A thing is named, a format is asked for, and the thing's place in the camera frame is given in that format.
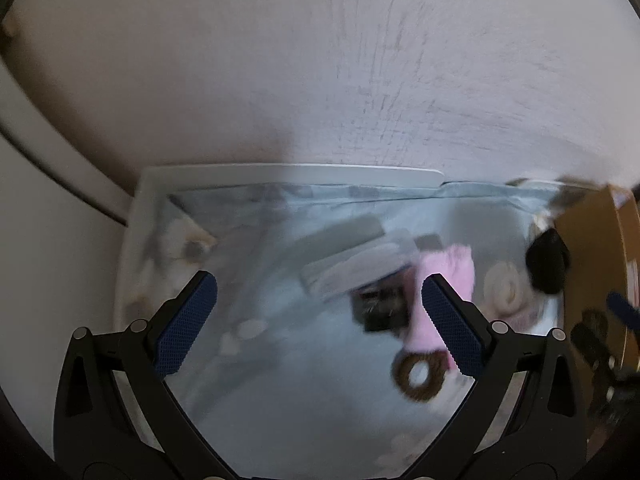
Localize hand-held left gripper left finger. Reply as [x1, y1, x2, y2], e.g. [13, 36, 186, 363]
[52, 271, 237, 480]

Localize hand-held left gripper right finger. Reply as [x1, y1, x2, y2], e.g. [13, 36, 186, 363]
[405, 274, 588, 480]

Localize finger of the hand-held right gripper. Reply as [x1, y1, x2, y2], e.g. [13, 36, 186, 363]
[570, 310, 617, 377]
[606, 292, 640, 327]

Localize pink fluffy cloth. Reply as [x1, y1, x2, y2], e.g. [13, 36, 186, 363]
[402, 244, 475, 361]

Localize white fluffy item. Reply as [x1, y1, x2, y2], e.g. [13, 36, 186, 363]
[484, 260, 533, 318]

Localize cardboard box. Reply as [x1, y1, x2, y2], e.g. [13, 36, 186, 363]
[552, 185, 640, 461]

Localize brown scrunchie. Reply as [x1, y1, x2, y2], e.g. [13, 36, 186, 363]
[390, 350, 451, 403]

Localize black cylinder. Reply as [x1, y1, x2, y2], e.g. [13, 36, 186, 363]
[350, 285, 413, 333]

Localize white blue plastic package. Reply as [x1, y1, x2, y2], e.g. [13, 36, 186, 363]
[300, 230, 416, 301]

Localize white wardrobe door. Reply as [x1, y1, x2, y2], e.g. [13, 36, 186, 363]
[0, 55, 136, 411]

